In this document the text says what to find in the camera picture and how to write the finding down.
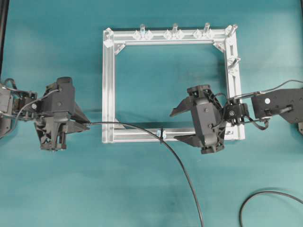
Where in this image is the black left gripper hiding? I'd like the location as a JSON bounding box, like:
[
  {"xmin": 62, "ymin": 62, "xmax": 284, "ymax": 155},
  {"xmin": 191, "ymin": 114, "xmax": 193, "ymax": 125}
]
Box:
[{"xmin": 35, "ymin": 77, "xmax": 90, "ymax": 151}]

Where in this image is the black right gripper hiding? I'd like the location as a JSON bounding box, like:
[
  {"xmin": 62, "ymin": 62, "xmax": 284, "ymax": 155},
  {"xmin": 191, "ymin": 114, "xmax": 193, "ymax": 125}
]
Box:
[{"xmin": 169, "ymin": 85, "xmax": 225, "ymax": 154}]

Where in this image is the black USB cable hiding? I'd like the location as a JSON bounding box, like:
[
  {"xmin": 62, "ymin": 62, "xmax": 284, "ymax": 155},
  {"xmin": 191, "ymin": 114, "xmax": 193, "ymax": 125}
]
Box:
[{"xmin": 86, "ymin": 120, "xmax": 205, "ymax": 227}]

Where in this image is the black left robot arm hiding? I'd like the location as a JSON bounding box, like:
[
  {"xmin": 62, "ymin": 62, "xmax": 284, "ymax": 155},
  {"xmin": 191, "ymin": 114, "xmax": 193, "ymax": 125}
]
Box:
[{"xmin": 0, "ymin": 77, "xmax": 89, "ymax": 151}]

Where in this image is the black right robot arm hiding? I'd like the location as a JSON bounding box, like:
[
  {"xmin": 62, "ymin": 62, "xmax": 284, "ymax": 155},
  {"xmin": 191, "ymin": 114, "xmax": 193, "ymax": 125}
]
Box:
[{"xmin": 170, "ymin": 85, "xmax": 303, "ymax": 154}]

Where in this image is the black zip tie loop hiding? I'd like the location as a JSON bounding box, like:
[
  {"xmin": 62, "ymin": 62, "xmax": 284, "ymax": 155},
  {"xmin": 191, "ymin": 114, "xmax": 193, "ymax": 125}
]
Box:
[{"xmin": 159, "ymin": 127, "xmax": 164, "ymax": 144}]

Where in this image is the clear right side peg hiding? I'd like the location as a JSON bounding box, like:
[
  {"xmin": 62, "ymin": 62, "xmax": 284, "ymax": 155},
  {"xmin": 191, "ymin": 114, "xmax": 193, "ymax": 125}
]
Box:
[{"xmin": 227, "ymin": 57, "xmax": 241, "ymax": 69}]

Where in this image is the clear middle peg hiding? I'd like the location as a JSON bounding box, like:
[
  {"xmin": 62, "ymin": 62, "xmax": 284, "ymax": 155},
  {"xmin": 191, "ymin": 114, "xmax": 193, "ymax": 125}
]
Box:
[{"xmin": 172, "ymin": 23, "xmax": 178, "ymax": 38}]

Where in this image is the clear right top peg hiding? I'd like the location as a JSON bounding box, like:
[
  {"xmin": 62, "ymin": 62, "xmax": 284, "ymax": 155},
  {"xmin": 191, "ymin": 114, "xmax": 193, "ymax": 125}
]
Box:
[{"xmin": 203, "ymin": 22, "xmax": 211, "ymax": 37}]

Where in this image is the clear corner peg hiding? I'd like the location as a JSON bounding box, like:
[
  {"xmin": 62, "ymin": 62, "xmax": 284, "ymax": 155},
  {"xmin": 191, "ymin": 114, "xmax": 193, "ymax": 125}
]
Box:
[{"xmin": 225, "ymin": 24, "xmax": 238, "ymax": 37}]

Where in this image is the clear peg with blue band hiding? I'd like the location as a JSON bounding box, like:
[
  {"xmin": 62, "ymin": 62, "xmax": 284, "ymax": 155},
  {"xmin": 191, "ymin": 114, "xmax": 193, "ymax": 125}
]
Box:
[{"xmin": 140, "ymin": 24, "xmax": 146, "ymax": 39}]

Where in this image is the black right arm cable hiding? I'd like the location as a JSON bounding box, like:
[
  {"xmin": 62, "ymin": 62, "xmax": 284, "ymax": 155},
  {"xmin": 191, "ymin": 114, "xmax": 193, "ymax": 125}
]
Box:
[{"xmin": 233, "ymin": 79, "xmax": 303, "ymax": 100}]

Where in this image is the aluminium extrusion frame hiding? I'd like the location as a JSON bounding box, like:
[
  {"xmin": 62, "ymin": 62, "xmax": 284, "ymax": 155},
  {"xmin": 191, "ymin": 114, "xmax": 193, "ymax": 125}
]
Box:
[{"xmin": 101, "ymin": 23, "xmax": 245, "ymax": 144}]

